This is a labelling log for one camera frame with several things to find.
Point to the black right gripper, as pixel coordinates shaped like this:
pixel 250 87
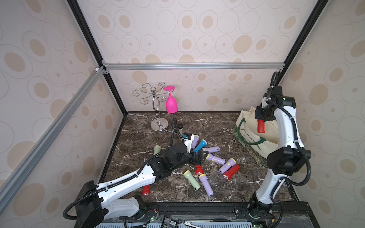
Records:
pixel 261 115

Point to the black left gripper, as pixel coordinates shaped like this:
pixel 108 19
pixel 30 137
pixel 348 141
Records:
pixel 201 158

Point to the red flashlight white rim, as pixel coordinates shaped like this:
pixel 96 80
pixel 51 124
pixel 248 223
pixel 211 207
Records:
pixel 260 126

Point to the green flashlight yellow rim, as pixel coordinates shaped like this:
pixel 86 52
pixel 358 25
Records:
pixel 188 175

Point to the cream tote bag green handles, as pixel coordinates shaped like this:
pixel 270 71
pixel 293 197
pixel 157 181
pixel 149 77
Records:
pixel 260 145

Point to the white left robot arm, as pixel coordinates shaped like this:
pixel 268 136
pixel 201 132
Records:
pixel 97 202

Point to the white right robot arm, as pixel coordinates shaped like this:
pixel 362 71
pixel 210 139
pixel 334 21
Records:
pixel 290 162

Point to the purple flashlight back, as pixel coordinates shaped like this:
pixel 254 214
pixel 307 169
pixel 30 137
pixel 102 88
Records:
pixel 194 142

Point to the blue flashlight white rim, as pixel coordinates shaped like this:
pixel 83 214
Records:
pixel 201 145

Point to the purple flashlight middle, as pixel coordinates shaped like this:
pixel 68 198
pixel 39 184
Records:
pixel 215 159

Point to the purple flashlight front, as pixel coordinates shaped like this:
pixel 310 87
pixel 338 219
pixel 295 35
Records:
pixel 204 180

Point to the purple flashlight lying sideways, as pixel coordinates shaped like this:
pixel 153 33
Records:
pixel 211 149

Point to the chrome glass holder stand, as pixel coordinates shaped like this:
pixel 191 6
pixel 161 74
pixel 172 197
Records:
pixel 153 94

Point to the pink plastic wine glass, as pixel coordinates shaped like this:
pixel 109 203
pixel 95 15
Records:
pixel 171 103

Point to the large red flashlight right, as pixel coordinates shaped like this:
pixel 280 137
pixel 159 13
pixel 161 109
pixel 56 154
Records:
pixel 229 173

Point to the purple flashlight yellow button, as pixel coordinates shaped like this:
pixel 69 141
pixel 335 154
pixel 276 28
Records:
pixel 230 163

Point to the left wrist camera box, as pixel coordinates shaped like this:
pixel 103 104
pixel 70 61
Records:
pixel 188 139

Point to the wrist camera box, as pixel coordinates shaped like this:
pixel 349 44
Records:
pixel 188 139
pixel 272 94

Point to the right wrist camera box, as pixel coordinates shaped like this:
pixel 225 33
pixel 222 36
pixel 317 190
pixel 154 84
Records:
pixel 272 94

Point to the black front frame rail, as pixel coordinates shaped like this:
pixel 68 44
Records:
pixel 290 214

